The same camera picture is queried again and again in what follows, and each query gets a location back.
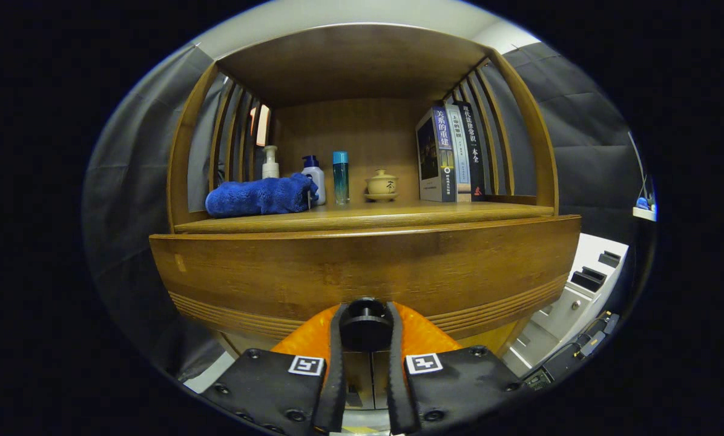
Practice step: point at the wooden countertop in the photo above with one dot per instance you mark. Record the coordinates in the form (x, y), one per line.
(398, 212)

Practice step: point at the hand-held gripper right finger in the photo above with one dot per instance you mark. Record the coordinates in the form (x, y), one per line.
(396, 381)

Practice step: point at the white side shelf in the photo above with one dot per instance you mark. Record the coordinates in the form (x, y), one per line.
(643, 213)

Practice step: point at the book with pale spine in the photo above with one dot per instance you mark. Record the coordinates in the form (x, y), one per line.
(460, 157)

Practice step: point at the white bottle with blue cap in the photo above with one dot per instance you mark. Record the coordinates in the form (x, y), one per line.
(315, 178)

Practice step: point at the wooden cabinet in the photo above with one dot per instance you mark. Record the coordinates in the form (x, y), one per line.
(350, 139)

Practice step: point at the wooden drawer with black knob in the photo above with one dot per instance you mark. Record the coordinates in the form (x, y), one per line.
(338, 266)

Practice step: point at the blue towel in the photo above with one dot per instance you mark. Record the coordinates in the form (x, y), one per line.
(253, 197)

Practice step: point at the white cabinet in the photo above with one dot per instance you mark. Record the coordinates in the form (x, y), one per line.
(556, 315)

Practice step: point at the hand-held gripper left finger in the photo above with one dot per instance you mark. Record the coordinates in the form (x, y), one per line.
(336, 375)

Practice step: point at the beige lidded teacup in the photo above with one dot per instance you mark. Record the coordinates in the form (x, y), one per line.
(381, 184)

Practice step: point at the white pump bottle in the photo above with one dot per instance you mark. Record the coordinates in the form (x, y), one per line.
(270, 166)

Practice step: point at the book with black spine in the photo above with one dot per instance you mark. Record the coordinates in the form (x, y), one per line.
(474, 145)

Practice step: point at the teal bottle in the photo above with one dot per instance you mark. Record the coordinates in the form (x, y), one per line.
(341, 178)

